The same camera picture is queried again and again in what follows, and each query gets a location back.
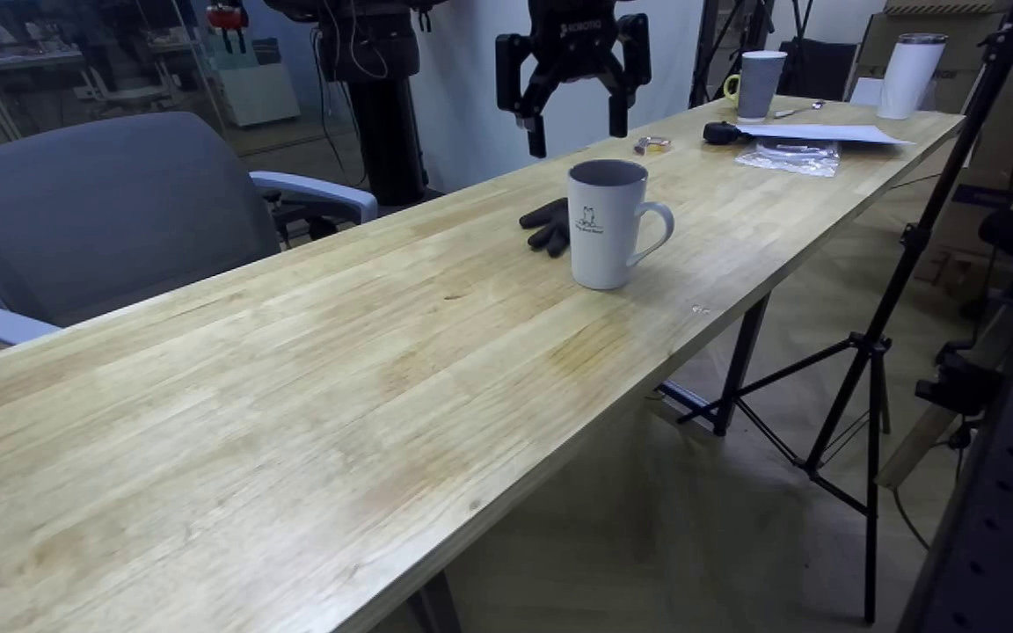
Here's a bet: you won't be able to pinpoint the black tripod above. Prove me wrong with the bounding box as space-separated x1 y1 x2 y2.
659 0 1013 625

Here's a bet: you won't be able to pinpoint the black glove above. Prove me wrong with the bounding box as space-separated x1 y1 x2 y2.
517 195 574 261

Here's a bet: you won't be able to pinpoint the black pedestal column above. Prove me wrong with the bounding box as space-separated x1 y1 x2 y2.
264 0 448 214

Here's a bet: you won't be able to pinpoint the black table leg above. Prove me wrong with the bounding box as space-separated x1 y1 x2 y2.
403 571 464 633
709 291 775 440

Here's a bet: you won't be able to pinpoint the clear flat plastic bag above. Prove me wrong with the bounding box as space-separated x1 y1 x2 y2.
732 142 844 180

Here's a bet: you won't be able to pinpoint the white paper sheets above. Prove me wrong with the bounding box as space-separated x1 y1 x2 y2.
737 119 906 153

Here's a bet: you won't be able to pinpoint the grey paper cup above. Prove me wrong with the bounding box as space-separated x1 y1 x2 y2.
735 46 791 122

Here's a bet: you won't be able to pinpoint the black optical breadboard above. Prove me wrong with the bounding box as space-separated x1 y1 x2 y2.
898 339 1013 633

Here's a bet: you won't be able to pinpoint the grey mesh office chair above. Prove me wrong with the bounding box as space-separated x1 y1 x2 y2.
0 110 383 348

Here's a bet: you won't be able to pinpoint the white cabinet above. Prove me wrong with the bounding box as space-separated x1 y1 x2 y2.
214 58 301 132

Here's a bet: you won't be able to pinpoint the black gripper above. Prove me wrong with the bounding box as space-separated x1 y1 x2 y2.
492 0 653 161

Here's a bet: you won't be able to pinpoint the red object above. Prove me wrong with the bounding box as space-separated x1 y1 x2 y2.
202 0 252 39

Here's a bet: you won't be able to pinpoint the black box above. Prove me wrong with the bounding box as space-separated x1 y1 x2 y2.
777 35 860 102

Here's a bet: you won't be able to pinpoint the white ceramic mug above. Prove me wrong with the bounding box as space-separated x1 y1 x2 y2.
562 159 678 295

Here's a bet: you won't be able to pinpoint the small black pouch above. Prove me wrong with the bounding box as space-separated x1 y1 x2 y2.
701 119 760 147

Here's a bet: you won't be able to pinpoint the black clamp with wood strip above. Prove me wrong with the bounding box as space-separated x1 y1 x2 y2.
878 343 1011 489

